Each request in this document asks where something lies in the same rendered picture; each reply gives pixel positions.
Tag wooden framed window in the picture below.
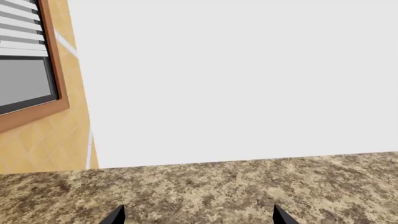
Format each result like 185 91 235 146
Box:
0 0 70 134

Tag white window blinds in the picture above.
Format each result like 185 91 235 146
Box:
0 0 50 58

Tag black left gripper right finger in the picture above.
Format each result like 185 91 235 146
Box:
272 203 300 224

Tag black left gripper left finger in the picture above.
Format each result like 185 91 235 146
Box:
98 204 126 224

